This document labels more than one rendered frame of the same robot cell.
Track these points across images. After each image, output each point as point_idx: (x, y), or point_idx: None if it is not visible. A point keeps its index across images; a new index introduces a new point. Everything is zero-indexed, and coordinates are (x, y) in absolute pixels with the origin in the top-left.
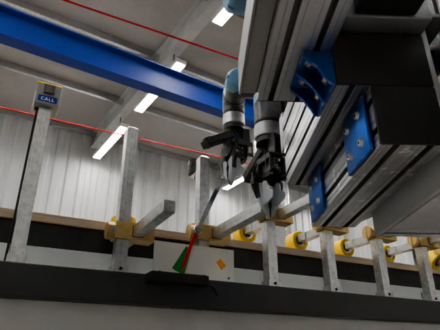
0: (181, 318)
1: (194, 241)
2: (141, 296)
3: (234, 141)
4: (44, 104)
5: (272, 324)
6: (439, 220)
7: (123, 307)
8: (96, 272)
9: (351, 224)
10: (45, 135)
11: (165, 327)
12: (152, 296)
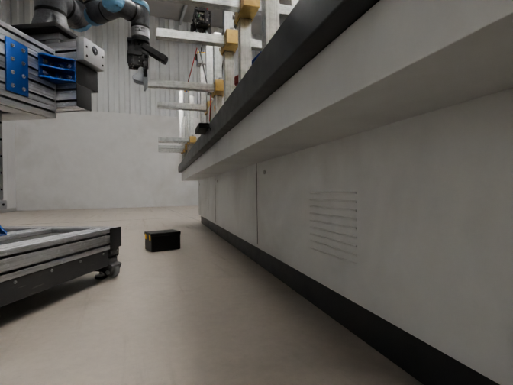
0: (216, 147)
1: (210, 100)
2: (204, 141)
3: (191, 20)
4: (197, 65)
5: (229, 138)
6: (20, 115)
7: (211, 147)
8: (201, 135)
9: (74, 107)
10: (200, 79)
11: (214, 153)
12: (204, 140)
